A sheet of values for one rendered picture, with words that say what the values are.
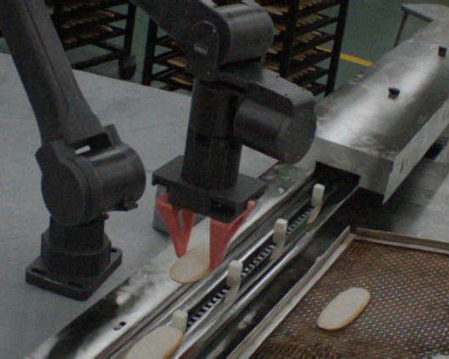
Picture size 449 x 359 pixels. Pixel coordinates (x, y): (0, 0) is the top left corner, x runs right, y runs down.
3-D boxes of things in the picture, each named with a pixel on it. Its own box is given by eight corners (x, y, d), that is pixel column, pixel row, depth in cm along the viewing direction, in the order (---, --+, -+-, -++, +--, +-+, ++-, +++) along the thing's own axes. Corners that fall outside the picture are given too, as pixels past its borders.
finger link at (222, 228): (218, 287, 98) (231, 206, 94) (158, 265, 100) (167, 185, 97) (246, 261, 104) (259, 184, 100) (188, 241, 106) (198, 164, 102)
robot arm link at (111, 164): (82, 208, 118) (50, 220, 114) (88, 133, 113) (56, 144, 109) (134, 238, 113) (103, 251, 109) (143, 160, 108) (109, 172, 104)
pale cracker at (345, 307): (346, 288, 107) (347, 279, 106) (377, 295, 105) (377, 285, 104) (308, 326, 99) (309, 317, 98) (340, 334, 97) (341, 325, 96)
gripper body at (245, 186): (238, 220, 94) (249, 151, 91) (148, 189, 98) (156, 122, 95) (264, 197, 100) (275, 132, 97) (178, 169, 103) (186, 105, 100)
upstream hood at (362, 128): (450, 29, 251) (455, 1, 248) (509, 48, 245) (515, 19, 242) (275, 170, 147) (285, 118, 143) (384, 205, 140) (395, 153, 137)
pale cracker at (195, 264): (203, 241, 107) (204, 232, 107) (233, 252, 106) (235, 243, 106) (159, 277, 99) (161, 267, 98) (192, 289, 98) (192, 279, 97)
